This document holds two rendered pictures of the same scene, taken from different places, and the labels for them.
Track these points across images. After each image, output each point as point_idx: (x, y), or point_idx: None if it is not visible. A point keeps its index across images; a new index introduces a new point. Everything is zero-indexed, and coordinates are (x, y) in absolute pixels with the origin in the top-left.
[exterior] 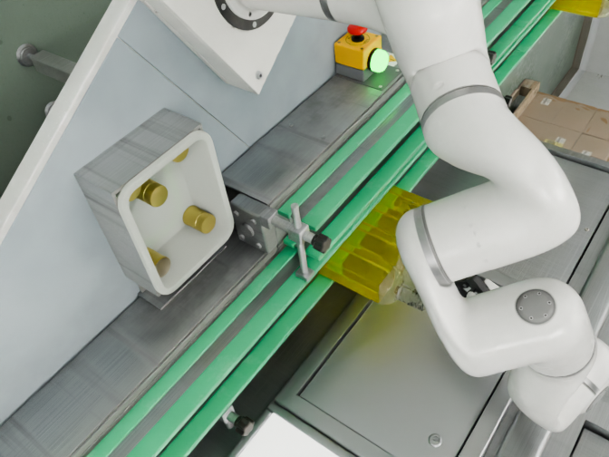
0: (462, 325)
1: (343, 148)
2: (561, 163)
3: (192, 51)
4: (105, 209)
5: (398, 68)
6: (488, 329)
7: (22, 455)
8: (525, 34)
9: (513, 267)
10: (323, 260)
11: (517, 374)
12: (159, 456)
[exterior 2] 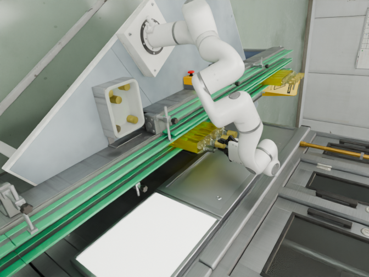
0: (212, 104)
1: (185, 104)
2: (270, 127)
3: (133, 61)
4: (100, 98)
5: None
6: (220, 104)
7: (58, 183)
8: (253, 86)
9: None
10: (177, 137)
11: (239, 142)
12: (110, 194)
